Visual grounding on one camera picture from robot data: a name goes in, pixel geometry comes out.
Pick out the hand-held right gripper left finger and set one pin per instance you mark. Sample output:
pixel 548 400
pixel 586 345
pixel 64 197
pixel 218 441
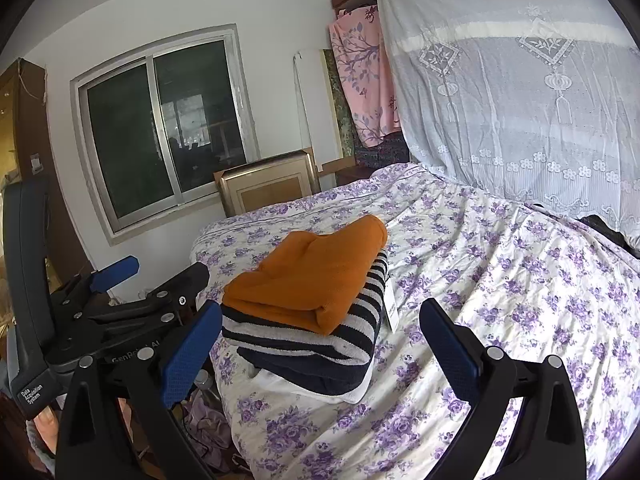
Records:
pixel 190 355

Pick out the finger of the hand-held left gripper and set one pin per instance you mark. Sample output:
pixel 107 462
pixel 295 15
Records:
pixel 185 280
pixel 115 270

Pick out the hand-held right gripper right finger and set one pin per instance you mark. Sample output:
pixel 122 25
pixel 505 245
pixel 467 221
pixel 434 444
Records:
pixel 450 350

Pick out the orange knit cardigan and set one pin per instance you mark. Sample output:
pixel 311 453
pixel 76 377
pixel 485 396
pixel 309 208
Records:
pixel 310 275

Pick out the person's left hand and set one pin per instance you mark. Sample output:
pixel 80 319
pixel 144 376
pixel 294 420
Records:
pixel 46 430

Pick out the paper hang tag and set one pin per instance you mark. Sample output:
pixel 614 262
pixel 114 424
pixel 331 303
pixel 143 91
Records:
pixel 390 310

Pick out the mauve crumpled cloth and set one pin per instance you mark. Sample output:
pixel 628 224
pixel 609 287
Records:
pixel 210 425

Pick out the purple floral bed sheet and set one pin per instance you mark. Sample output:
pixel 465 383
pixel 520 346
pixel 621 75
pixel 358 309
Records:
pixel 500 285

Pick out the black white striped garment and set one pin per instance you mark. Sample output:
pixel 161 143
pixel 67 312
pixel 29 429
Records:
pixel 360 320

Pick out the white folded garment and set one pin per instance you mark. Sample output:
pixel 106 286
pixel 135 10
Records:
pixel 357 392

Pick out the navy folded garment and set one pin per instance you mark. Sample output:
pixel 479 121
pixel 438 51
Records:
pixel 310 370

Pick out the brown wooden wardrobe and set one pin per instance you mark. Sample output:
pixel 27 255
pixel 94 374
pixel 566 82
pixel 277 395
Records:
pixel 30 125

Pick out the wooden nightstand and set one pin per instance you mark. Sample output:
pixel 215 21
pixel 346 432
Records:
pixel 350 175

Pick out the dark patterned cloth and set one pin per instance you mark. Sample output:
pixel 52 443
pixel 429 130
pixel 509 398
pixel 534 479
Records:
pixel 382 155

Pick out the white board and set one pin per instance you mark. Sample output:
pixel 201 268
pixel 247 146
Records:
pixel 312 105

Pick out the green patterned panel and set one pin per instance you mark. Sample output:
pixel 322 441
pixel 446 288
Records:
pixel 345 125

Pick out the white lace cover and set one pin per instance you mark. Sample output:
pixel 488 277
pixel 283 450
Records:
pixel 500 110

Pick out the pink floral cloth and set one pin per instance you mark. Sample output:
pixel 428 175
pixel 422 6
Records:
pixel 360 75

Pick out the gold picture frame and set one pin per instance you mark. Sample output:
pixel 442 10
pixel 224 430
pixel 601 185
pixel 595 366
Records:
pixel 265 185

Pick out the silver frame sliding window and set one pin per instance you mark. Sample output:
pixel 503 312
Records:
pixel 165 125

